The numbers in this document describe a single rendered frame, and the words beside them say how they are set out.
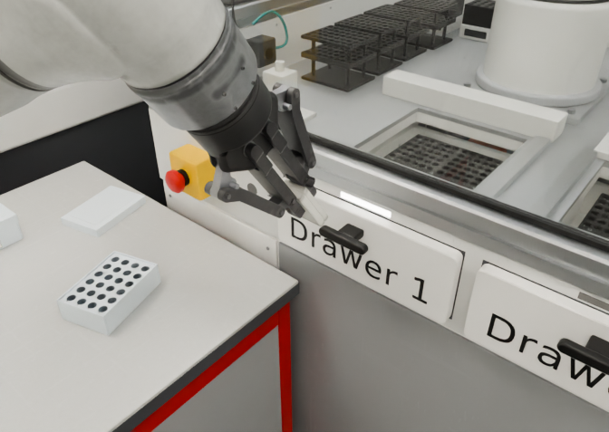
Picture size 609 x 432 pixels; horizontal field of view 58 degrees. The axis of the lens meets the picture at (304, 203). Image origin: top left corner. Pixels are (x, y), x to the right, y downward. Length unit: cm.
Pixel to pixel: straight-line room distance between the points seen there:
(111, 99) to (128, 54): 103
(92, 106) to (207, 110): 97
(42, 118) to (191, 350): 71
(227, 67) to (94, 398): 50
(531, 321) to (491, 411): 20
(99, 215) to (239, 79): 69
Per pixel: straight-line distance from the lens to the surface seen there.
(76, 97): 134
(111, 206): 107
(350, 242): 70
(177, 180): 90
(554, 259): 65
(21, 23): 36
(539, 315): 67
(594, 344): 65
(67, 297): 86
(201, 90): 39
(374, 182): 70
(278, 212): 55
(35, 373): 82
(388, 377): 91
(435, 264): 69
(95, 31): 35
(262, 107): 44
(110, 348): 82
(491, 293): 68
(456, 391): 84
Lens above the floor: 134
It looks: 33 degrees down
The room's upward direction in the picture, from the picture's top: straight up
